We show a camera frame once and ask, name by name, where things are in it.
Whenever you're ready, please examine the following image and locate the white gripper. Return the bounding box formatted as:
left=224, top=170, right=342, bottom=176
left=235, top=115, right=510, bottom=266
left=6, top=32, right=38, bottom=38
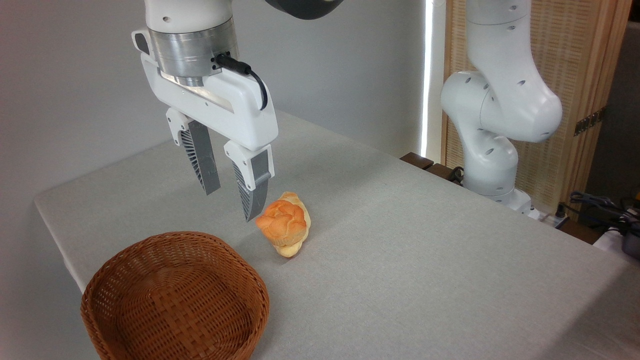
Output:
left=131, top=28, right=279, bottom=223

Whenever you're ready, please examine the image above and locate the orange braided bread bun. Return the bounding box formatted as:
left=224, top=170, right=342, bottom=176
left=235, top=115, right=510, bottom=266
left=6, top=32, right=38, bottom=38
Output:
left=255, top=197, right=308, bottom=247

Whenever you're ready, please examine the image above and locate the pale yellow croissant bread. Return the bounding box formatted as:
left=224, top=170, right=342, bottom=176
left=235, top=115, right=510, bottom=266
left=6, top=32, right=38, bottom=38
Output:
left=273, top=191, right=312, bottom=259

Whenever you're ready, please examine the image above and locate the brown woven wicker basket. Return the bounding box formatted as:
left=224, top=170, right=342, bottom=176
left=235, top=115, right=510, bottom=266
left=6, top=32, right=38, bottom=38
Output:
left=80, top=230, right=271, bottom=360

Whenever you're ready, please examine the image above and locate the bright white light strip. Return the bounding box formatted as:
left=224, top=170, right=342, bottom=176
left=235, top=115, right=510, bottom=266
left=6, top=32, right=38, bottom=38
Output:
left=419, top=0, right=434, bottom=159

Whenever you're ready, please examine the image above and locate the grey tablecloth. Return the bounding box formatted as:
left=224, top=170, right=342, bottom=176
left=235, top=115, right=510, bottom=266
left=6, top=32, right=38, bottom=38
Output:
left=33, top=109, right=640, bottom=360

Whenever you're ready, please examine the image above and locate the black metal screen hinge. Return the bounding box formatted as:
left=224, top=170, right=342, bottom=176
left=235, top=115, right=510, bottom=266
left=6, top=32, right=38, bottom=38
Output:
left=573, top=106, right=607, bottom=137

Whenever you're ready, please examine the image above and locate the light wooden folding screen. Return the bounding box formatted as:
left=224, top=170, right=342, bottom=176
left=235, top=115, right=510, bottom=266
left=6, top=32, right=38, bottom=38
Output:
left=441, top=0, right=634, bottom=217

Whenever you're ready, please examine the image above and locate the dark grey device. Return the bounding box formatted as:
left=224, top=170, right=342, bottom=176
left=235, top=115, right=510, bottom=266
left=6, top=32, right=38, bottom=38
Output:
left=621, top=231, right=640, bottom=260

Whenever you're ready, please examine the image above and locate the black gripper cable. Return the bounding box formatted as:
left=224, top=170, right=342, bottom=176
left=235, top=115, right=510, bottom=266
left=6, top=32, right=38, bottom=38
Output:
left=214, top=52, right=269, bottom=111

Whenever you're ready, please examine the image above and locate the black cable bundle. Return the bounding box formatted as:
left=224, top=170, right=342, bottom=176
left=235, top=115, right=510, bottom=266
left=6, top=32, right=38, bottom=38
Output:
left=568, top=191, right=640, bottom=237

